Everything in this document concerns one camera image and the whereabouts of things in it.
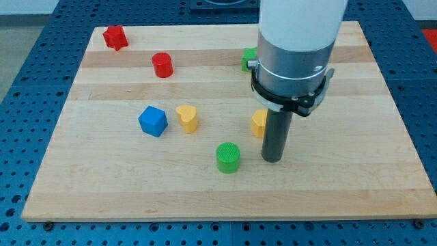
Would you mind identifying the yellow hexagon block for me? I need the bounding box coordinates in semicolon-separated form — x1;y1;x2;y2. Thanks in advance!
251;109;268;138

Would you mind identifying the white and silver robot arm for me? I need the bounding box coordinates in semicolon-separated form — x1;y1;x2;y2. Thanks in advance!
253;0;348;98

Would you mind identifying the yellow heart block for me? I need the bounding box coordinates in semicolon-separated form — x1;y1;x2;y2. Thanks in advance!
176;105;199;134

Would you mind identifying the green cylinder block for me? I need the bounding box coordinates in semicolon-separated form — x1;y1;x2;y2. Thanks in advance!
216;142;240;174

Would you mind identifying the wooden board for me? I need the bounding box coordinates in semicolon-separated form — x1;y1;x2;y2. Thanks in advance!
22;21;436;222

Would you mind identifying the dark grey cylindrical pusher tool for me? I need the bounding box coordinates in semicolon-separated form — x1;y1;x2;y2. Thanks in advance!
261;109;293;163

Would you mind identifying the blue cube block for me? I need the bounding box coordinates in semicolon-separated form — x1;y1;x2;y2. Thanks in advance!
138;106;168;137

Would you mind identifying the green cube block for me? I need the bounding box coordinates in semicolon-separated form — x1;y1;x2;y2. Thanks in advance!
241;47;257;72

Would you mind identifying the red cylinder block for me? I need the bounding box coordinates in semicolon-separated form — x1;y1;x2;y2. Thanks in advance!
152;52;173;78

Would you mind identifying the red star block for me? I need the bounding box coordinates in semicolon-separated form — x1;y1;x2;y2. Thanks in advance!
103;25;129;51

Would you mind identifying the black clamp ring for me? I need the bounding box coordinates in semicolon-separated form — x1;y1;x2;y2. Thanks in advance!
251;67;335;118

